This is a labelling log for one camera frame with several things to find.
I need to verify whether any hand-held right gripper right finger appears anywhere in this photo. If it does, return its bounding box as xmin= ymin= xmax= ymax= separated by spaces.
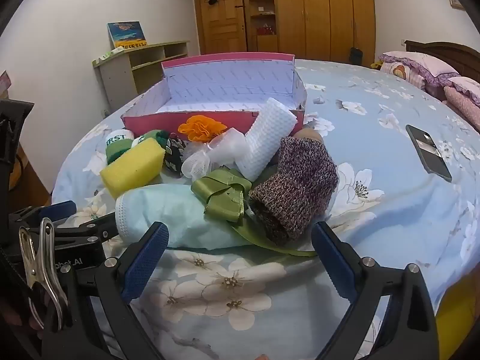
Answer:
xmin=311 ymin=221 xmax=439 ymax=360

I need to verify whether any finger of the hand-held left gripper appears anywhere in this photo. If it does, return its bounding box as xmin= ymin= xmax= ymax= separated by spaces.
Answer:
xmin=9 ymin=200 xmax=77 ymax=229
xmin=49 ymin=212 xmax=119 ymax=249

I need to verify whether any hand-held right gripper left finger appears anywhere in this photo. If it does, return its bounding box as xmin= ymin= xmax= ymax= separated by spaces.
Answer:
xmin=41 ymin=221 xmax=170 ymax=360

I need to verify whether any yellow sponge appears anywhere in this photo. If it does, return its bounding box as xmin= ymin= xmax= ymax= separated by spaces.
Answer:
xmin=100 ymin=137 xmax=166 ymax=199

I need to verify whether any green and white sock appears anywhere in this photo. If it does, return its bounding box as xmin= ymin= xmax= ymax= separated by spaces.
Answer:
xmin=104 ymin=129 xmax=136 ymax=166

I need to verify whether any brown knitted sock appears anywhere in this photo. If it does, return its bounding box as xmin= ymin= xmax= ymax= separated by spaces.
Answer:
xmin=248 ymin=137 xmax=339 ymax=244

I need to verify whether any dark patterned cloth roll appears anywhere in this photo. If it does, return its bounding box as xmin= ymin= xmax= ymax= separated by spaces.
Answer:
xmin=164 ymin=133 xmax=188 ymax=177

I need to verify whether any white waffle cloth roll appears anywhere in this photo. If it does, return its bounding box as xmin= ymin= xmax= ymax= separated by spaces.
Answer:
xmin=235 ymin=97 xmax=299 ymax=181

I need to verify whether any orange fabric flower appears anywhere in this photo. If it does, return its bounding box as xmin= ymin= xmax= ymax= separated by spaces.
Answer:
xmin=177 ymin=115 xmax=229 ymax=143

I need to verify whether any pink cardboard box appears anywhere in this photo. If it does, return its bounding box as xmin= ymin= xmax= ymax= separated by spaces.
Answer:
xmin=121 ymin=52 xmax=308 ymax=143

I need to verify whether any wooden side cabinet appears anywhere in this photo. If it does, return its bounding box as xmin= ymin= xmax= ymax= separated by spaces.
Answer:
xmin=7 ymin=144 xmax=51 ymax=216

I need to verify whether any metal spring clip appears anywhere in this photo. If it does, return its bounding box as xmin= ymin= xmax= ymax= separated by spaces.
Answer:
xmin=18 ymin=217 xmax=69 ymax=332

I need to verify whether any light green face mask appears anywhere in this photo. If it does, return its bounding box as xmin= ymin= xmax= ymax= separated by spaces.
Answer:
xmin=114 ymin=184 xmax=263 ymax=250

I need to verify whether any pink paper box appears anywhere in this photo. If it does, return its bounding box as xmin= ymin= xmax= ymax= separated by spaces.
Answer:
xmin=0 ymin=70 xmax=12 ymax=100

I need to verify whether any green satin ribbon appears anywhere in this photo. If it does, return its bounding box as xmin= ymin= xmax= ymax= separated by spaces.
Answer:
xmin=191 ymin=169 xmax=319 ymax=259

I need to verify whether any white mesh puff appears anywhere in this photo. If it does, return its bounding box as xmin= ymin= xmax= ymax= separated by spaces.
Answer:
xmin=182 ymin=146 xmax=211 ymax=181

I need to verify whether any low open bookshelf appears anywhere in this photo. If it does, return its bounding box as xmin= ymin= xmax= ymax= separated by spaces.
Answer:
xmin=92 ymin=40 xmax=190 ymax=113

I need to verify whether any beige makeup sponge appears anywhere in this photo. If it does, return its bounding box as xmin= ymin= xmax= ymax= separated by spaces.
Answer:
xmin=292 ymin=127 xmax=324 ymax=143

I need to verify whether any yellow cloth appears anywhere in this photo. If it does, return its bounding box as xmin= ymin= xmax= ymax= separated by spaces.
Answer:
xmin=435 ymin=275 xmax=480 ymax=360

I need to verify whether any white and green packet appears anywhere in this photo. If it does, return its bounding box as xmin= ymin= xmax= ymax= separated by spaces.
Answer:
xmin=98 ymin=47 xmax=126 ymax=63

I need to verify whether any white crinkled gauze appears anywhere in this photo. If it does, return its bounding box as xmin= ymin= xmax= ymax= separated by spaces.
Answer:
xmin=208 ymin=127 xmax=248 ymax=166

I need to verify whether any black smartphone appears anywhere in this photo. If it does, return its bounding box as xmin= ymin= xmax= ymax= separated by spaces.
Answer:
xmin=406 ymin=124 xmax=453 ymax=184

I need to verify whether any blue and yellow painting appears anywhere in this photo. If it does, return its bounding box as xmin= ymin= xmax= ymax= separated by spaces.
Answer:
xmin=107 ymin=21 xmax=148 ymax=49

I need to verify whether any pink cartoon print pillow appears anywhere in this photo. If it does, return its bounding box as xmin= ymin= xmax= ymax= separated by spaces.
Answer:
xmin=379 ymin=62 xmax=426 ymax=91

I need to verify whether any pink dotted pillow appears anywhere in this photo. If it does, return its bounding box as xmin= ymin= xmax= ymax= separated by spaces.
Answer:
xmin=442 ymin=76 xmax=480 ymax=134

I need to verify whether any purple frilled pillow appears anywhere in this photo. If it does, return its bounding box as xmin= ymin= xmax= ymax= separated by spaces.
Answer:
xmin=378 ymin=50 xmax=461 ymax=91

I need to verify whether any wooden corner shelf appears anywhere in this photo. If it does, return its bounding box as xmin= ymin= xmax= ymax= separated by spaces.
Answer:
xmin=247 ymin=0 xmax=279 ymax=54

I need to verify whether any wooden door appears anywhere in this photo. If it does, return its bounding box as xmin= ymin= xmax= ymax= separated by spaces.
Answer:
xmin=193 ymin=0 xmax=244 ymax=55

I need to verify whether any dark wooden headboard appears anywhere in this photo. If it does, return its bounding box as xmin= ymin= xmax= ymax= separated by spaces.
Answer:
xmin=404 ymin=39 xmax=480 ymax=83

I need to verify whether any wooden wardrobe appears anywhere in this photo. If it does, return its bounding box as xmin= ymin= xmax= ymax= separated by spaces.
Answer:
xmin=178 ymin=0 xmax=376 ymax=64

